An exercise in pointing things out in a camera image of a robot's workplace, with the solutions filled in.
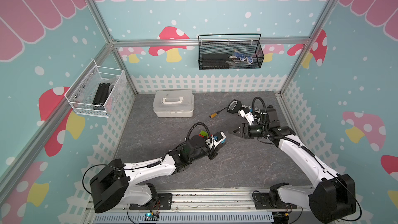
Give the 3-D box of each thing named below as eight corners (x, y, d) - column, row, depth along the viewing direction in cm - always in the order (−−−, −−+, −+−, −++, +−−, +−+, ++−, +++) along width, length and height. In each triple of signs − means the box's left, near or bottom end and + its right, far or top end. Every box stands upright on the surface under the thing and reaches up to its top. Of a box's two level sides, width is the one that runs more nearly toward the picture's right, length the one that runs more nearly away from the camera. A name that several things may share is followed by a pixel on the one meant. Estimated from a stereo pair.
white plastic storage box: (156, 119, 108) (151, 107, 98) (160, 102, 118) (155, 89, 108) (193, 119, 108) (192, 107, 98) (194, 102, 118) (193, 89, 108)
